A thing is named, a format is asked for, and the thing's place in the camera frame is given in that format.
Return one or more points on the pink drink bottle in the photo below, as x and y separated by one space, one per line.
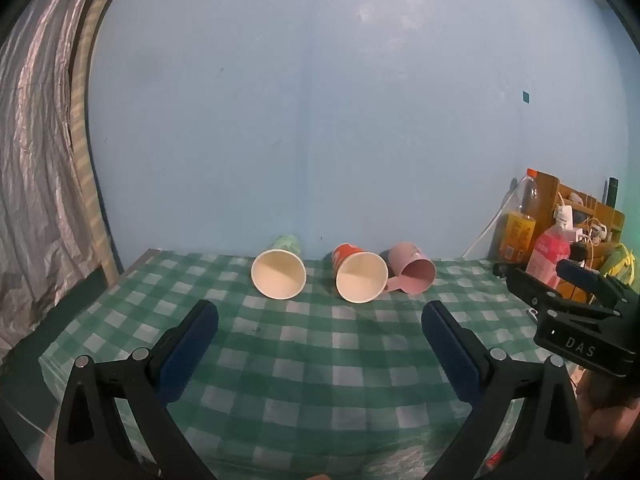
547 252

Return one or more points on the white charger plug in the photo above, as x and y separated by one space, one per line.
582 235

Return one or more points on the wooden desk organizer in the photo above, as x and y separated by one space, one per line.
590 210

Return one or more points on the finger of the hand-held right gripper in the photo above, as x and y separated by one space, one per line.
582 274
525 282

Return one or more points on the orange drink bottle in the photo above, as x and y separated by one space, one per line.
520 225

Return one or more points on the person's right hand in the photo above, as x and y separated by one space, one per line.
612 422

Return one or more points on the silver curtain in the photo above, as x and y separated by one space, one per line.
35 185

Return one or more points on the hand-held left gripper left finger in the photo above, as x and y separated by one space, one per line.
192 347

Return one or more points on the black upright stick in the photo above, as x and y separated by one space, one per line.
612 191

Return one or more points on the green paper cup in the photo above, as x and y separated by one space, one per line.
278 274

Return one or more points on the striped beige curtain border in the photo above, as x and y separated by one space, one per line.
85 160

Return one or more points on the yellow cloth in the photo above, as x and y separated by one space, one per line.
620 262

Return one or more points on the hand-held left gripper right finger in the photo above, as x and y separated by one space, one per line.
447 347

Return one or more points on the pink plastic mug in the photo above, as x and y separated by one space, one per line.
416 271

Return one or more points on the red paper cup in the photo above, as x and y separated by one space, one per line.
361 276

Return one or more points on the green checkered tablecloth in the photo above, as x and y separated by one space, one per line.
310 360

